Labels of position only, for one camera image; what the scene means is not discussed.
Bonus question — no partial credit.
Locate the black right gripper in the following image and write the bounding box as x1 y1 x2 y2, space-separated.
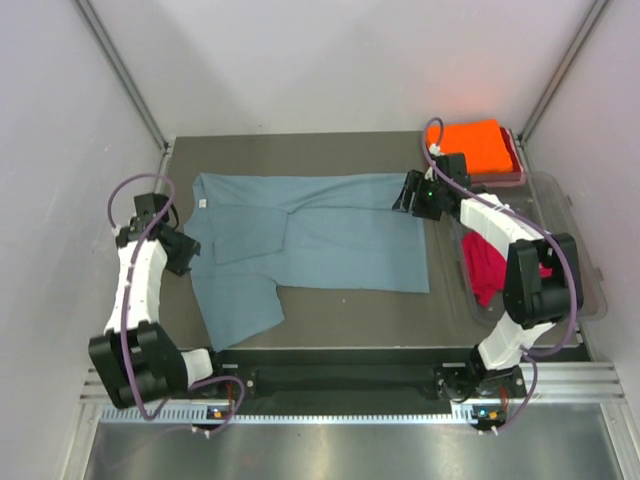
391 170 446 221

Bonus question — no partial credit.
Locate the light blue t-shirt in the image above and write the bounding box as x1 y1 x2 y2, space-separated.
184 173 430 351

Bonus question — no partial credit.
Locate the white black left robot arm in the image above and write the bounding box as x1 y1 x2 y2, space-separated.
88 193 227 409

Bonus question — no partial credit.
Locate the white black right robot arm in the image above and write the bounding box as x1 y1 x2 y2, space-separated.
393 153 583 396

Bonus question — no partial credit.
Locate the folded pink t-shirt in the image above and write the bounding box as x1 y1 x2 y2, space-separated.
471 144 526 187

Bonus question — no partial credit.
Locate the folded orange t-shirt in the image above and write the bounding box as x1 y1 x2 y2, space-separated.
425 119 513 175

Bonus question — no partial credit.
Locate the crumpled red t-shirt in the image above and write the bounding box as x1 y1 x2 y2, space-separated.
462 232 563 321

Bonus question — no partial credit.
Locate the clear plastic bin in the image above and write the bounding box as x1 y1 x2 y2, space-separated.
449 170 609 329

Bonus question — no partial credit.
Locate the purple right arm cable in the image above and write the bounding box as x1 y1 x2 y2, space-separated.
423 117 586 436

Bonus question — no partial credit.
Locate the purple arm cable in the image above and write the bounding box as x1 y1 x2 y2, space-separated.
423 117 586 436
107 173 246 441

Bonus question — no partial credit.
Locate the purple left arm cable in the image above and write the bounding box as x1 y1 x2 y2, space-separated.
107 173 246 441

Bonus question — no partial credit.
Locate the left vertical frame post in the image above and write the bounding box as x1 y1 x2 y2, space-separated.
71 0 170 152

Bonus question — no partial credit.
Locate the vertical frame post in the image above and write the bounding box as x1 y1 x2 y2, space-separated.
517 0 613 146
71 0 170 152

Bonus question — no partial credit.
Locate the right vertical frame post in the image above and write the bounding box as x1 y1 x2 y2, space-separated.
517 0 613 146

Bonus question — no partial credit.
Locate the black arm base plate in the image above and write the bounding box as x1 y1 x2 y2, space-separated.
207 348 525 399

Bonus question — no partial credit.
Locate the slotted grey cable duct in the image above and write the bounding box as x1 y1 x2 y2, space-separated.
99 403 509 426

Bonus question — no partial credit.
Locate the grey aluminium frame rail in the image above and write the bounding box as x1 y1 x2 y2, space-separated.
80 362 626 403

